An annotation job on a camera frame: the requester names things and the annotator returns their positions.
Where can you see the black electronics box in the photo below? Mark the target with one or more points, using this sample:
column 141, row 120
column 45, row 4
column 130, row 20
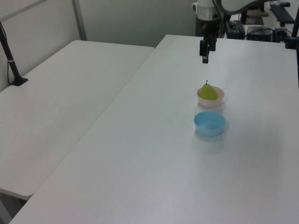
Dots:
column 258, row 32

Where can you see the brown wooden board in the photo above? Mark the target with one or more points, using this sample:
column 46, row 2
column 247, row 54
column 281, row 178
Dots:
column 258, row 12

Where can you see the black monitor stand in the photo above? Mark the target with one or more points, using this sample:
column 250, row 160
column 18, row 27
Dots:
column 244, row 17

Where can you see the black flat pad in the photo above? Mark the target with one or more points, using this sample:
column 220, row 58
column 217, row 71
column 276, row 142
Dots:
column 254, row 20

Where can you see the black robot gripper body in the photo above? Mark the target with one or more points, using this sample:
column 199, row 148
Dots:
column 210, row 28

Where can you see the black clamp stand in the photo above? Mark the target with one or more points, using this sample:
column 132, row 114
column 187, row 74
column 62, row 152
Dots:
column 290, row 43

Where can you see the grey device with orange knob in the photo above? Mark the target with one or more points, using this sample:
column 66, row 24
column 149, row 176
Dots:
column 279, row 32

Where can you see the green pear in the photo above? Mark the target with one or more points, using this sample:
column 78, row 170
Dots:
column 208, row 93

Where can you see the black computer mouse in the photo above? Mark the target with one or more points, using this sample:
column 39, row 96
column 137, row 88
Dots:
column 285, row 3

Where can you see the pink plastic bowl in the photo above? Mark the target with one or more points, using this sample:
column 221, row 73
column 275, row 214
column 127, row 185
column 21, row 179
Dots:
column 210, row 103

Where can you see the black and green device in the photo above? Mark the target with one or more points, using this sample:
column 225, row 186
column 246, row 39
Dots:
column 234, row 29

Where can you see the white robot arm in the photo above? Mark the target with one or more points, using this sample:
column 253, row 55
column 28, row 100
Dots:
column 205, row 9

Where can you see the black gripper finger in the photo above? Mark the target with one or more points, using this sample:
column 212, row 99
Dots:
column 212, row 44
column 204, row 50

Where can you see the black keyboard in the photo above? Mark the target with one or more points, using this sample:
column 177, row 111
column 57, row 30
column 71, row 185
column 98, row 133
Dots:
column 281, row 12

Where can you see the blue plastic bowl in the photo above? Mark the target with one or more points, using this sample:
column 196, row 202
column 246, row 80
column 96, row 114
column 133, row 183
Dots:
column 209, row 128

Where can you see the black camera pole with base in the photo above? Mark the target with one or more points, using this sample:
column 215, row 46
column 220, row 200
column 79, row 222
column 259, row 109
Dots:
column 11, row 64

